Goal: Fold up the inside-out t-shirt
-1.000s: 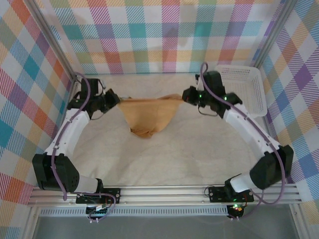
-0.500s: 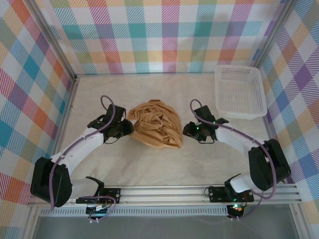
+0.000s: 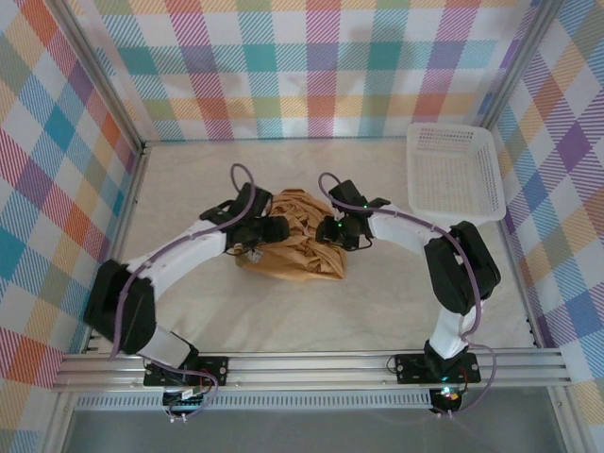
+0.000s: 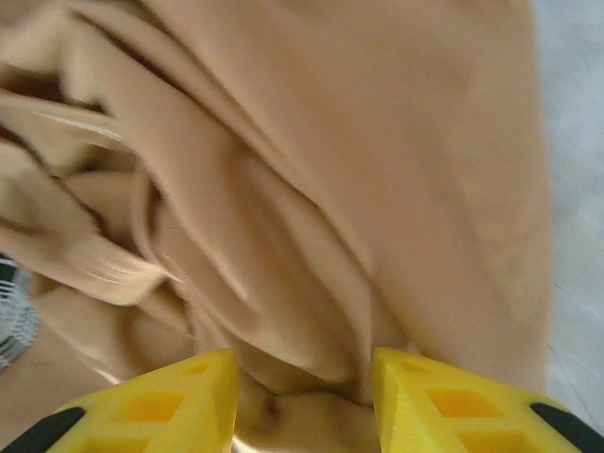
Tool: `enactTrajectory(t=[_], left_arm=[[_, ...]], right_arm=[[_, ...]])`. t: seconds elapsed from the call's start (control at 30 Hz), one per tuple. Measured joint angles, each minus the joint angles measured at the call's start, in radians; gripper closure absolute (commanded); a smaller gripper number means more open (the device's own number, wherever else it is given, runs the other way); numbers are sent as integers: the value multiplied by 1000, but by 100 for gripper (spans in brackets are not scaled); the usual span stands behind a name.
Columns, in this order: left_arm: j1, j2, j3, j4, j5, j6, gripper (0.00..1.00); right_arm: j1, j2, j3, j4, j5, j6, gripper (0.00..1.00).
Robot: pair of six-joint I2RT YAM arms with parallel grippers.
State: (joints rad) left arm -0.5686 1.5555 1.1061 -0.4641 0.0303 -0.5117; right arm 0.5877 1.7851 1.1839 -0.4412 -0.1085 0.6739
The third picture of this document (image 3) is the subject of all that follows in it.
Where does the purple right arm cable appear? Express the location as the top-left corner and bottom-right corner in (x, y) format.
(318, 172), (496, 419)

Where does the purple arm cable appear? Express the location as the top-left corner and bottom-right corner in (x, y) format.
(318, 172), (496, 419)
(110, 162), (273, 422)

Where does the aluminium mounting beam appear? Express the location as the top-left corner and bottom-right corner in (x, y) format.
(50, 346), (575, 393)

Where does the aluminium frame post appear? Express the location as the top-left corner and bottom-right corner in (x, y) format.
(478, 0), (565, 131)
(49, 0), (147, 150)
(549, 389), (584, 453)
(40, 391), (79, 453)

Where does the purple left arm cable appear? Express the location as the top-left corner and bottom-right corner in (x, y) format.
(110, 162), (273, 422)

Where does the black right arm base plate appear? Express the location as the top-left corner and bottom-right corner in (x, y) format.
(394, 351), (482, 384)

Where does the tan t-shirt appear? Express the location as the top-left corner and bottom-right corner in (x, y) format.
(233, 187), (348, 283)

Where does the aluminium side frame rail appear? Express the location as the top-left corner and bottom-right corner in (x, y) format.
(82, 141), (152, 355)
(488, 125), (548, 350)

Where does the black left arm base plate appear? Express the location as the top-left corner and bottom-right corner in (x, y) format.
(143, 356), (230, 388)

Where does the small control circuit board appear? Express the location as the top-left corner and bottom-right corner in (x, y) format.
(431, 384), (466, 412)
(162, 384), (213, 417)

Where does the white perforated plastic basket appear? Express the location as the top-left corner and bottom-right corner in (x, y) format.
(406, 123), (507, 227)

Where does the slotted grey cable tray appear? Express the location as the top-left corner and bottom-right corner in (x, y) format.
(75, 389), (433, 411)

